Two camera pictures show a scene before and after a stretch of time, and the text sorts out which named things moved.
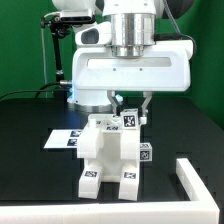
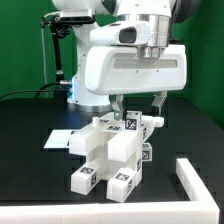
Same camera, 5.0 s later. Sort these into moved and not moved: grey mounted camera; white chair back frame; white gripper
Moved: white chair back frame
Not moved: white gripper; grey mounted camera
